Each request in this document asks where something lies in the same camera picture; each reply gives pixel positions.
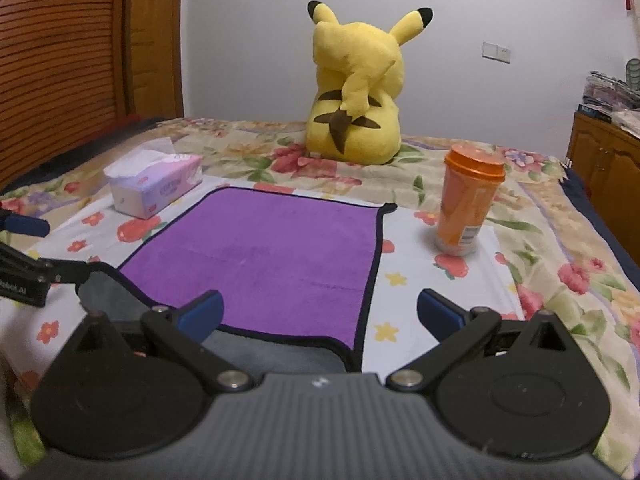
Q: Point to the yellow Pikachu plush toy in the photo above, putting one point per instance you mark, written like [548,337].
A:
[360,72]

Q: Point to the purple tissue box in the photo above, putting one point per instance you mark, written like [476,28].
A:
[151,177]

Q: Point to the floral bed sheet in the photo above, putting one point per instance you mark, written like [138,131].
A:
[557,258]

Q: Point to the white wall switch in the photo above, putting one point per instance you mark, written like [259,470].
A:
[497,53]

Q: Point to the purple and grey towel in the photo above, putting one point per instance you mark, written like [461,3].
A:
[296,274]

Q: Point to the wooden cabinet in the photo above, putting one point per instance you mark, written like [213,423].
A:
[607,159]

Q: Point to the orange lidded plastic cup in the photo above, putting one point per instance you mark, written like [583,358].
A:
[471,181]

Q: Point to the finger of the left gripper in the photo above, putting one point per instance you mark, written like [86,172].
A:
[18,224]
[63,271]

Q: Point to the stack of folded items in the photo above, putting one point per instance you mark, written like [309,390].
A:
[612,100]

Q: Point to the wooden headboard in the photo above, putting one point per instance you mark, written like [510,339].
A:
[73,71]

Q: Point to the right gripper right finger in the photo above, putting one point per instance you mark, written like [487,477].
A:
[461,335]

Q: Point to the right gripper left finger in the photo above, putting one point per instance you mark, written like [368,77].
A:
[178,334]

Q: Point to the white fruit print cloth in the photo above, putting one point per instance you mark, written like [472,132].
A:
[410,262]

